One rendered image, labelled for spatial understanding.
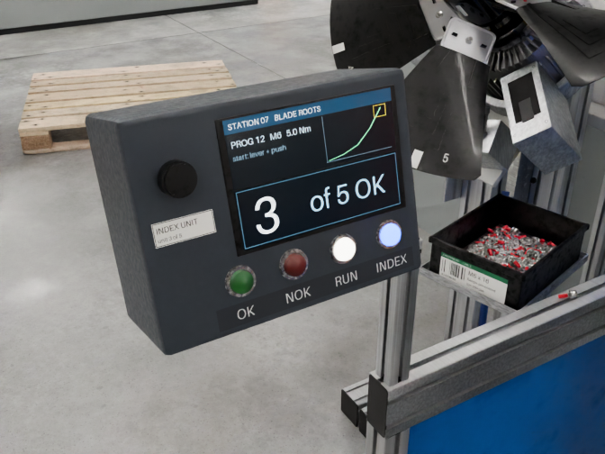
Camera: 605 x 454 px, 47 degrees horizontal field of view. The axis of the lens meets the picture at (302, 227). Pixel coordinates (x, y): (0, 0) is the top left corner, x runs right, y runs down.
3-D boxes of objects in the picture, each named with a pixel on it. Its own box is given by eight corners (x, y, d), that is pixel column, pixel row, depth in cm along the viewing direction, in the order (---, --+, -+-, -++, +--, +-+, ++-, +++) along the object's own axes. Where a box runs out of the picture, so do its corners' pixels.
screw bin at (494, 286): (493, 226, 127) (499, 192, 124) (582, 260, 117) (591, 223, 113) (424, 273, 113) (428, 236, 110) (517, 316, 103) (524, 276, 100)
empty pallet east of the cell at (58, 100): (223, 80, 471) (222, 59, 464) (250, 133, 387) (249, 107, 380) (37, 95, 445) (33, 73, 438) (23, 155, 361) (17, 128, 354)
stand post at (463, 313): (445, 418, 196) (485, 110, 152) (466, 439, 190) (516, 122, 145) (432, 424, 194) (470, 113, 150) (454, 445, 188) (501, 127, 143)
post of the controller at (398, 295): (394, 365, 86) (405, 226, 77) (409, 378, 84) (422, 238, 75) (374, 373, 85) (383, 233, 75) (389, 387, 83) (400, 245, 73)
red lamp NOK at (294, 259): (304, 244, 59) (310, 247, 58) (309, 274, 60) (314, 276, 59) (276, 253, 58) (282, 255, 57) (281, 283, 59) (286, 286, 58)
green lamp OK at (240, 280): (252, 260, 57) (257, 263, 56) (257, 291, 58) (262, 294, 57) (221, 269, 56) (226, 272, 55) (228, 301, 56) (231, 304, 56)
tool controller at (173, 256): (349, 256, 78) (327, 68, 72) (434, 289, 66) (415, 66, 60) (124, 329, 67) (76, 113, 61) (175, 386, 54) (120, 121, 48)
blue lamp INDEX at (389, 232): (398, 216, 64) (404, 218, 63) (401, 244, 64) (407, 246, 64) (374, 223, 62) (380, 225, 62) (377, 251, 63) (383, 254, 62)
